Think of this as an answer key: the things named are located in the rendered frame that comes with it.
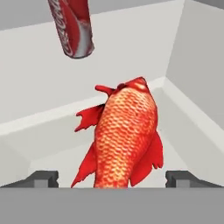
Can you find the white fridge interior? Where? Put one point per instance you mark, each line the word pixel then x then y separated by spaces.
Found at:
pixel 35 96

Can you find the red orange fish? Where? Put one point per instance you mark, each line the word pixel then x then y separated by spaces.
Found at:
pixel 126 137

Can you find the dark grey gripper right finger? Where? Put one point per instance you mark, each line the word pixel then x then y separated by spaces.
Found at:
pixel 179 178

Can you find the red white soda can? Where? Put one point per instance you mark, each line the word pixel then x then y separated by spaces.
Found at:
pixel 73 27

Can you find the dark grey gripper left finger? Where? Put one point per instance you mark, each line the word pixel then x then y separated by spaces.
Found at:
pixel 43 178

